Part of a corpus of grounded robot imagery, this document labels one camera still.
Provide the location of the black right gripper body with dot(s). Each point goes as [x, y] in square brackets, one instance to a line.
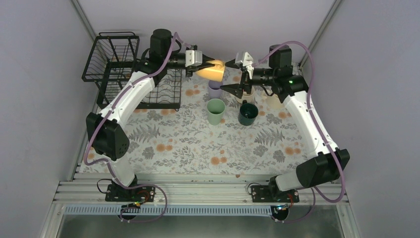
[271, 73]

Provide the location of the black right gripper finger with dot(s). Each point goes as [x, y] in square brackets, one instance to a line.
[238, 90]
[235, 64]

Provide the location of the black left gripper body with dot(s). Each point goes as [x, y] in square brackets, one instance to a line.
[169, 61]

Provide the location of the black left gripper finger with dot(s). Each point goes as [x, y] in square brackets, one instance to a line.
[204, 59]
[189, 70]

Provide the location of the cream ceramic mug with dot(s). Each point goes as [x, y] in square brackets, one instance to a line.
[246, 97]

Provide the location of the yellow ceramic mug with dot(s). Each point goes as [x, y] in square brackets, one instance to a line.
[213, 73]

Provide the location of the lavender plastic cup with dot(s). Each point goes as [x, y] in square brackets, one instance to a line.
[214, 90]

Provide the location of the dark green ceramic mug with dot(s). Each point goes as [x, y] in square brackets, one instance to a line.
[247, 113]

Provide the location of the mint green plastic cup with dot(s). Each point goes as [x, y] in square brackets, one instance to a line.
[215, 109]

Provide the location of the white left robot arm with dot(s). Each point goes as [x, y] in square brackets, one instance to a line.
[108, 142]

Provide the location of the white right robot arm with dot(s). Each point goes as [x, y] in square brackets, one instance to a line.
[326, 160]

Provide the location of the floral tablecloth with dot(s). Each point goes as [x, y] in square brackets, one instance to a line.
[166, 141]

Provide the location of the aluminium corner profile right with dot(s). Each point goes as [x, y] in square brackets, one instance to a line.
[324, 24]

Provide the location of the aluminium corner profile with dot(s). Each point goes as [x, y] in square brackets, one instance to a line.
[324, 24]
[84, 140]

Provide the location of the aluminium corner profile left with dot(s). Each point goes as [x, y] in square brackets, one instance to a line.
[84, 140]

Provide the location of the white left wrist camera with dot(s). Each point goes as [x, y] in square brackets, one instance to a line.
[193, 58]

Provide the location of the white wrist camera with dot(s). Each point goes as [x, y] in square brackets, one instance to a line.
[245, 62]
[193, 58]

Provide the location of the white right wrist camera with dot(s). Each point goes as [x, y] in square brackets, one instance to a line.
[245, 62]

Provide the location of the black wire dish rack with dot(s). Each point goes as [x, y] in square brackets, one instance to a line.
[113, 58]

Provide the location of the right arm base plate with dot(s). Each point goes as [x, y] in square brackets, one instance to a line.
[266, 194]

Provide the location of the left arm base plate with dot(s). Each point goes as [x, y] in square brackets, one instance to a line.
[116, 193]

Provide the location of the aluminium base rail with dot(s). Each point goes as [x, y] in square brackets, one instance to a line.
[180, 189]

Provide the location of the grey slotted cable duct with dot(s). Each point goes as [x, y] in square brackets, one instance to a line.
[170, 210]

